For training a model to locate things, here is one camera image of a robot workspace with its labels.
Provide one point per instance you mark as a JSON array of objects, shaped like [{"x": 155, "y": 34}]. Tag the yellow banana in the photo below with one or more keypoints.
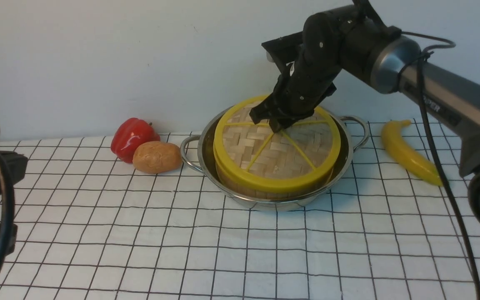
[{"x": 406, "y": 156}]

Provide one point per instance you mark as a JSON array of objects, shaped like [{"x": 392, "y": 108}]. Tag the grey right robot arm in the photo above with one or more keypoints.
[{"x": 355, "y": 39}]

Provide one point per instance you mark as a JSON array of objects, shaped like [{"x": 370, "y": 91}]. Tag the red bell pepper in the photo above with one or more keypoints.
[{"x": 129, "y": 136}]

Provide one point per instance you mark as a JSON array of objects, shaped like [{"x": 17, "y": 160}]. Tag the stainless steel two-handled pot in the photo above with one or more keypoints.
[{"x": 197, "y": 153}]

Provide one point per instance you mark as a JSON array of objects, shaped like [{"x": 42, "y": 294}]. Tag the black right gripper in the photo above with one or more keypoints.
[{"x": 305, "y": 83}]

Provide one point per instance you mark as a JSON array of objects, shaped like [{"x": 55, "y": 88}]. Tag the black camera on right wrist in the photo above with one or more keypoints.
[{"x": 284, "y": 50}]

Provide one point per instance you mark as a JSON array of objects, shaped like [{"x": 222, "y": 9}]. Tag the brown potato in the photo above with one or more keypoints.
[{"x": 157, "y": 157}]

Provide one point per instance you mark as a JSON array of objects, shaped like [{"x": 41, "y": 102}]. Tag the woven bamboo steamer lid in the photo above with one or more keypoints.
[{"x": 253, "y": 160}]

